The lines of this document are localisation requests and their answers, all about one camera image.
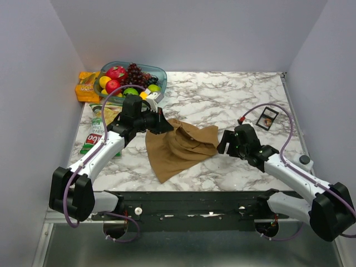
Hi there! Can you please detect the yellow lemon front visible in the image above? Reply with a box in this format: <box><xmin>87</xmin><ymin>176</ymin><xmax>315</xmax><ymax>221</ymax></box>
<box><xmin>139</xmin><ymin>92</ymin><xmax>148</xmax><ymax>100</ymax></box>

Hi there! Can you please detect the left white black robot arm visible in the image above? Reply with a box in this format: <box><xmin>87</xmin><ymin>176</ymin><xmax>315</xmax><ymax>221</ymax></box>
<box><xmin>49</xmin><ymin>92</ymin><xmax>173</xmax><ymax>228</ymax></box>

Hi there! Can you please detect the white bottle black cap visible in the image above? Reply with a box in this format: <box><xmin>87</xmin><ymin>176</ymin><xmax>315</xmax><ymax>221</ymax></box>
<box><xmin>290</xmin><ymin>154</ymin><xmax>314</xmax><ymax>173</ymax></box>

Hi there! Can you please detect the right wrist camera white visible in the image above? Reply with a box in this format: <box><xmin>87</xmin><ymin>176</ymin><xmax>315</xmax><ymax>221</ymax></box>
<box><xmin>238</xmin><ymin>117</ymin><xmax>254</xmax><ymax>127</ymax></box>

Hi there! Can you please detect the yellow lemon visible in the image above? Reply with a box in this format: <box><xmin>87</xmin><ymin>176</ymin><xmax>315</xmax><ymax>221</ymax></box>
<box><xmin>99</xmin><ymin>76</ymin><xmax>111</xmax><ymax>89</ymax></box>
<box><xmin>139</xmin><ymin>92</ymin><xmax>148</xmax><ymax>100</ymax></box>

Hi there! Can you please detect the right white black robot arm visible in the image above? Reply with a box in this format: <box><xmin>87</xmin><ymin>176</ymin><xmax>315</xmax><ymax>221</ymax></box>
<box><xmin>217</xmin><ymin>124</ymin><xmax>355</xmax><ymax>241</ymax></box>

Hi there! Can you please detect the clear teal fruit bowl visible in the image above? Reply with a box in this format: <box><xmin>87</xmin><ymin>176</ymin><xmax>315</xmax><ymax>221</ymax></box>
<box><xmin>93</xmin><ymin>61</ymin><xmax>167</xmax><ymax>104</ymax></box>

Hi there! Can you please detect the red dragon fruit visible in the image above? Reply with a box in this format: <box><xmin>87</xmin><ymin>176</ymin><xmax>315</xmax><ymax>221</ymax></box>
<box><xmin>106</xmin><ymin>66</ymin><xmax>128</xmax><ymax>82</ymax></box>

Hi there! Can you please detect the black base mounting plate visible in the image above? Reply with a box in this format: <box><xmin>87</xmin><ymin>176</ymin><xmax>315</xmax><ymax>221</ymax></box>
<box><xmin>88</xmin><ymin>190</ymin><xmax>278</xmax><ymax>238</ymax></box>

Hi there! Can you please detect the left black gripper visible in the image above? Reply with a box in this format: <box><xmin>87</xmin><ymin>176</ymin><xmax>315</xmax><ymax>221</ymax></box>
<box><xmin>134</xmin><ymin>106</ymin><xmax>174</xmax><ymax>135</ymax></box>

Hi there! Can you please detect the orange brooch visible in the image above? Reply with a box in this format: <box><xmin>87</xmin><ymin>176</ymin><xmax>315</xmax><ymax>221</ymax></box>
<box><xmin>264</xmin><ymin>118</ymin><xmax>273</xmax><ymax>127</ymax></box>

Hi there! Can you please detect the orange snack packet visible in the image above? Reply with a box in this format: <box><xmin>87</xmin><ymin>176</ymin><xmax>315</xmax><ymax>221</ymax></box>
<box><xmin>75</xmin><ymin>72</ymin><xmax>101</xmax><ymax>103</ymax></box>

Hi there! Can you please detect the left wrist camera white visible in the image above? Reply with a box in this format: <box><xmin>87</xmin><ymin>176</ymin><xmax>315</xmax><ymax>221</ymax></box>
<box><xmin>145</xmin><ymin>92</ymin><xmax>164</xmax><ymax>113</ymax></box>

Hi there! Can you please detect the black brooch display box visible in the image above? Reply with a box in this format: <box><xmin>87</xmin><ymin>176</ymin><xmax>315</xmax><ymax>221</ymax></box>
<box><xmin>256</xmin><ymin>107</ymin><xmax>279</xmax><ymax>131</ymax></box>

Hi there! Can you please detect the aluminium frame rail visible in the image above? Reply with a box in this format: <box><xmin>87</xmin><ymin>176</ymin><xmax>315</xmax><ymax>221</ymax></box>
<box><xmin>44</xmin><ymin>210</ymin><xmax>103</xmax><ymax>223</ymax></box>

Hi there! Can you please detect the red apple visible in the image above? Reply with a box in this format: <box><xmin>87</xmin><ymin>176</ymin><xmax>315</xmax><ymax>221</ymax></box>
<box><xmin>105</xmin><ymin>80</ymin><xmax>121</xmax><ymax>95</ymax></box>

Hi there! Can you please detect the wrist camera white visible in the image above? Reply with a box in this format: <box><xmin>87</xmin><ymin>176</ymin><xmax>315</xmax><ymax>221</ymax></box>
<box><xmin>238</xmin><ymin>117</ymin><xmax>254</xmax><ymax>127</ymax></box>
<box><xmin>145</xmin><ymin>92</ymin><xmax>164</xmax><ymax>113</ymax></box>

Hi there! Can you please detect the green lime right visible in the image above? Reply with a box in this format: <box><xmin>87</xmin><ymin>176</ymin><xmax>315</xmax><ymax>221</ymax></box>
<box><xmin>147</xmin><ymin>84</ymin><xmax>161</xmax><ymax>93</ymax></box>

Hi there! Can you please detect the green cassava chips bag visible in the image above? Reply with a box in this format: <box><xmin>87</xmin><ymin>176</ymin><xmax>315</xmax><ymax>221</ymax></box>
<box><xmin>80</xmin><ymin>103</ymin><xmax>122</xmax><ymax>155</ymax></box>

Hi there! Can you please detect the purple grape bunch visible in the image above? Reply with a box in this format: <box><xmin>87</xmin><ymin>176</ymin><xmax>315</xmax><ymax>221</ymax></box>
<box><xmin>120</xmin><ymin>63</ymin><xmax>159</xmax><ymax>88</ymax></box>

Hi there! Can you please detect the yellow lemon left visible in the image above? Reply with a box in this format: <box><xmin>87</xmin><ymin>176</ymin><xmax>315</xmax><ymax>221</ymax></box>
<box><xmin>99</xmin><ymin>76</ymin><xmax>111</xmax><ymax>89</ymax></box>

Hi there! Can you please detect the brown clothing garment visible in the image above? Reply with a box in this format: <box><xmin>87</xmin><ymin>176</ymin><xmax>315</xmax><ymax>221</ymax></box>
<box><xmin>145</xmin><ymin>119</ymin><xmax>219</xmax><ymax>184</ymax></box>

